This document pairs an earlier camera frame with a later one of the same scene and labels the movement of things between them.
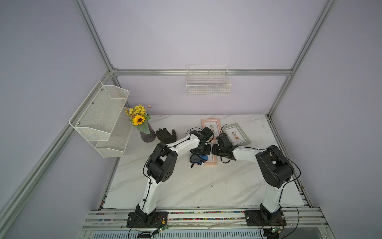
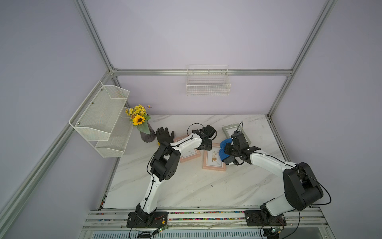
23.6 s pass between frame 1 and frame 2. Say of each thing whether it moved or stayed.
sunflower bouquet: stayed
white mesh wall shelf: stayed
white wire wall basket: stayed
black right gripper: moved
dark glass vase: stayed
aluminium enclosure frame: stayed
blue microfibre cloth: moved
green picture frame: stayed
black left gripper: stayed
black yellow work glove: stayed
